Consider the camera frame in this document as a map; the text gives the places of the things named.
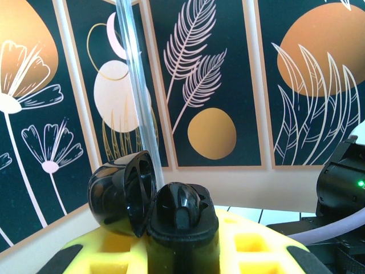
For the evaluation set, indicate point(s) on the black earbud charging case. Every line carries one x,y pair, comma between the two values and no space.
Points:
114,194

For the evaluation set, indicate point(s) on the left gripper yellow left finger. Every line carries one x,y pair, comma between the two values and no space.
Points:
114,257

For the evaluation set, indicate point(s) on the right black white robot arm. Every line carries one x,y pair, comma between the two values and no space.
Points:
360,131

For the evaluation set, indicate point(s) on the right aluminium frame post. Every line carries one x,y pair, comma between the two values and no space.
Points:
137,85

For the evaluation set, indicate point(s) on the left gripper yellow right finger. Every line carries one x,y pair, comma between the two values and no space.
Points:
256,251

